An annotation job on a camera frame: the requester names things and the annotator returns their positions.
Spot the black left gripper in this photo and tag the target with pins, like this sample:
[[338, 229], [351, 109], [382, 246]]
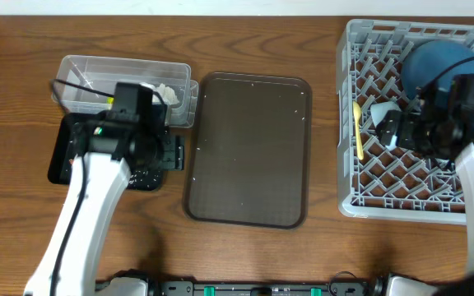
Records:
[[174, 153]]

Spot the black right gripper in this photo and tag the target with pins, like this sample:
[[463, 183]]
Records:
[[408, 122]]

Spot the dark blue plate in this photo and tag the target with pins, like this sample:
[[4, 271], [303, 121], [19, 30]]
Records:
[[427, 61]]

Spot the light blue bowl with rice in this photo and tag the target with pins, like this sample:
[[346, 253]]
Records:
[[378, 113]]

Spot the pale yellow spoon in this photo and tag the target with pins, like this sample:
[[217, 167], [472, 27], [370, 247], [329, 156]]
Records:
[[357, 114]]

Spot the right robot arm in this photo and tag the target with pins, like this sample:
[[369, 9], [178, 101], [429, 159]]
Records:
[[464, 167]]

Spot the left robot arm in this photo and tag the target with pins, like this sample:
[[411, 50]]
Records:
[[109, 146]]

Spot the clear plastic waste bin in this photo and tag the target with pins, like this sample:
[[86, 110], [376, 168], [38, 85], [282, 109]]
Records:
[[92, 81]]

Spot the grey dishwasher rack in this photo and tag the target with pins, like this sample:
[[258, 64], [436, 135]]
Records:
[[389, 184]]

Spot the crumpled white tissue in bin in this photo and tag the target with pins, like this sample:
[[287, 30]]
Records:
[[166, 93]]

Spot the dark brown serving tray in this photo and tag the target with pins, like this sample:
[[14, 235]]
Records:
[[250, 151]]

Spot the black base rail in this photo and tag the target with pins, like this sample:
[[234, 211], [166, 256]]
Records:
[[261, 288]]

